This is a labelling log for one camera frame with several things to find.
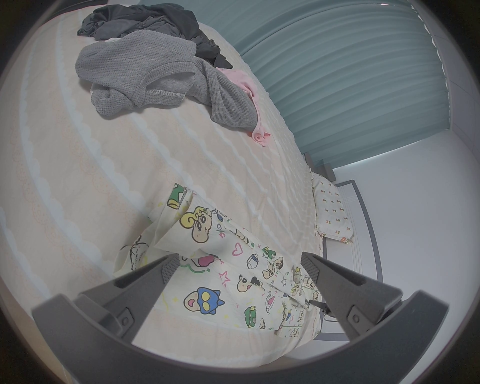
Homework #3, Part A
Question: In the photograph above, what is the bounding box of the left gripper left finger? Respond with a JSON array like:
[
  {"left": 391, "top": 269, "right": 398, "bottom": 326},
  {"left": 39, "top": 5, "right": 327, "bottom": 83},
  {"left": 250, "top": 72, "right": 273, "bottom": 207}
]
[{"left": 73, "top": 254, "right": 180, "bottom": 344}]

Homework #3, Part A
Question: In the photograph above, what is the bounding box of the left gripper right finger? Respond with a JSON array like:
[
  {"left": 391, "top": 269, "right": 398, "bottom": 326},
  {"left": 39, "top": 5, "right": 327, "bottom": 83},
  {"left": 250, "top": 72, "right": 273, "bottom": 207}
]
[{"left": 301, "top": 252, "right": 404, "bottom": 340}]

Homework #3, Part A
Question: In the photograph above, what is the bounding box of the white printed pyjama top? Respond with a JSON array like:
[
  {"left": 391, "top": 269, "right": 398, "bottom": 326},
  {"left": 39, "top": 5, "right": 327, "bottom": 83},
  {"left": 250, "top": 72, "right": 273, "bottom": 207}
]
[{"left": 112, "top": 183, "right": 331, "bottom": 339}]

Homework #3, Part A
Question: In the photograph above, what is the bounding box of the white printed pillow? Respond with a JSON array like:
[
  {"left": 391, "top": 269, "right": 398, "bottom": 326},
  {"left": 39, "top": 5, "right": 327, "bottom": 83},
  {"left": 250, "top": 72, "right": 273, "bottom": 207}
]
[{"left": 311, "top": 174, "right": 355, "bottom": 245}]

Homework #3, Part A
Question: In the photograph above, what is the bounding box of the bed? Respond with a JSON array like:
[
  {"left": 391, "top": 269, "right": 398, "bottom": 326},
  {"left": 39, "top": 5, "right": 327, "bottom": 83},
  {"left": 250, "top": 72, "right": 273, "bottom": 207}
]
[{"left": 0, "top": 0, "right": 384, "bottom": 370}]

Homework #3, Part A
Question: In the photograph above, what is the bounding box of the grey bedside table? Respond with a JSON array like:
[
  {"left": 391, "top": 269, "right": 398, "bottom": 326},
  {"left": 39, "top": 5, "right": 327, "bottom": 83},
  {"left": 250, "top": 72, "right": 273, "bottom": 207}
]
[{"left": 304, "top": 152, "right": 335, "bottom": 181}]

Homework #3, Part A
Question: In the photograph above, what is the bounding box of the blue-green curtain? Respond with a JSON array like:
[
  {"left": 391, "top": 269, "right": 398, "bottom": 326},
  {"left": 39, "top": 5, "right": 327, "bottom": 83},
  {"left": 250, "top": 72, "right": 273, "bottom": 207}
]
[{"left": 139, "top": 0, "right": 451, "bottom": 170}]

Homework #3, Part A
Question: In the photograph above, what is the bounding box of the grey knit garment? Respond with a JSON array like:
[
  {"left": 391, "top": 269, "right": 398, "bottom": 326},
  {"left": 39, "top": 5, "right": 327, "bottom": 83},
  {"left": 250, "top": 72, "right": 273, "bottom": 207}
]
[{"left": 75, "top": 30, "right": 260, "bottom": 130}]

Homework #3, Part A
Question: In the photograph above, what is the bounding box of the pink garment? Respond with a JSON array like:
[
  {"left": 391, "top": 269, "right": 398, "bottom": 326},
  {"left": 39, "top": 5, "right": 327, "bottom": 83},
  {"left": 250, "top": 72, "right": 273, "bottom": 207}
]
[{"left": 217, "top": 67, "right": 272, "bottom": 148}]

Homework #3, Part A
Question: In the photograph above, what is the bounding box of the black garment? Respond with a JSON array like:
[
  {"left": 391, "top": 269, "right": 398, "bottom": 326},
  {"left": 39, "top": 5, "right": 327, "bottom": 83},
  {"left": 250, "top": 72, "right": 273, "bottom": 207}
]
[{"left": 77, "top": 3, "right": 234, "bottom": 70}]

